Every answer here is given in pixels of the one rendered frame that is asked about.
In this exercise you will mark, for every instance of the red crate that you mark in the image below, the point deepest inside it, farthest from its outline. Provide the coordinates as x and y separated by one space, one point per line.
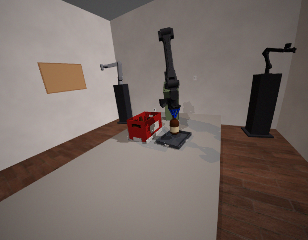
147 128

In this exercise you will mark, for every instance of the brown glass bottle with cream label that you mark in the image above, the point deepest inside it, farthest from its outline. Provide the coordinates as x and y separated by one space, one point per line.
174 126

